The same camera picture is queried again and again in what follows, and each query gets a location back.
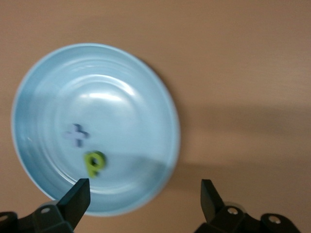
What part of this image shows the blue plate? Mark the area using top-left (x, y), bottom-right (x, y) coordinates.
top-left (11, 43), bottom-right (182, 217)

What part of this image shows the green foam letter p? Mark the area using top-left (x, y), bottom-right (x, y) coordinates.
top-left (83, 150), bottom-right (107, 179)

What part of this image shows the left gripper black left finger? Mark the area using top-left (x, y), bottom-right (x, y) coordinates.
top-left (0, 178), bottom-right (91, 233)

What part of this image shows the brown table cover sheet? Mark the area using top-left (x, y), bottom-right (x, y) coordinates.
top-left (0, 0), bottom-right (311, 233)

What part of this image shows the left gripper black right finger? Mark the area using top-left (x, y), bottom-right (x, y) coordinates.
top-left (194, 179), bottom-right (302, 233)

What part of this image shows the blue foam letter x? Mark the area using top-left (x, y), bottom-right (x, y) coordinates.
top-left (62, 123), bottom-right (90, 148)

